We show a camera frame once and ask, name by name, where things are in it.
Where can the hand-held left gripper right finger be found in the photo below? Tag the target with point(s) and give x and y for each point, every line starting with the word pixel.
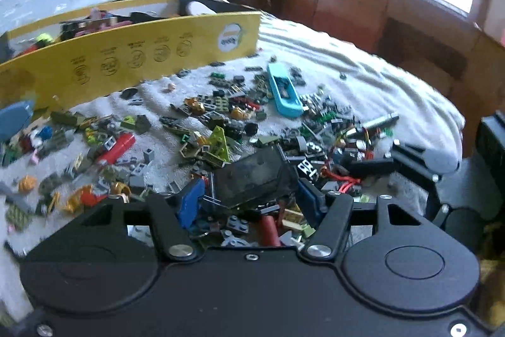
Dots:
pixel 311 199

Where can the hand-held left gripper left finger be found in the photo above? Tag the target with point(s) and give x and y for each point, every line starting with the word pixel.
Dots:
pixel 191 202

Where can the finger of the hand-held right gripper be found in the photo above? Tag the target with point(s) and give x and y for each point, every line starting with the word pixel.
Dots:
pixel 414 161

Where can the dark transparent canopy piece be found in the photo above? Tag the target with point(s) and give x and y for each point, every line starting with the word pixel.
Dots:
pixel 252 175

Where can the pile of toy bricks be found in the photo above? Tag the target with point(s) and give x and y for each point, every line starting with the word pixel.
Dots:
pixel 213 112

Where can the yellow cardboard box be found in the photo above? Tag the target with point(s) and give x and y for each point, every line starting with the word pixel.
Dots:
pixel 118 56

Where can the small metal motor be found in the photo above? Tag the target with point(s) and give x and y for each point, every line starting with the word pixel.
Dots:
pixel 378 122

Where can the dark red cylinder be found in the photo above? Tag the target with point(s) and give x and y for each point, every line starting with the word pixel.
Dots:
pixel 270 232

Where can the cyan plastic case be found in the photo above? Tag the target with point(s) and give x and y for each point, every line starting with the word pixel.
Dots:
pixel 290 110

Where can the red plastic cylinder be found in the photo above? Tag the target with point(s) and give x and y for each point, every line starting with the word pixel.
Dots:
pixel 118 147

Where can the white fleece blanket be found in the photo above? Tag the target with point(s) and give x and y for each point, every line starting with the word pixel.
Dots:
pixel 355 64

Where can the blue plastic shell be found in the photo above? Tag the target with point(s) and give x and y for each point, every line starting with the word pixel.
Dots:
pixel 15 120

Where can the heap of mixed toys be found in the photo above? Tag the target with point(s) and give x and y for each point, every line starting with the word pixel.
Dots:
pixel 90 25

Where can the yellow-green perforated ball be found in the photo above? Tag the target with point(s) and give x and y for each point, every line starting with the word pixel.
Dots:
pixel 44 39

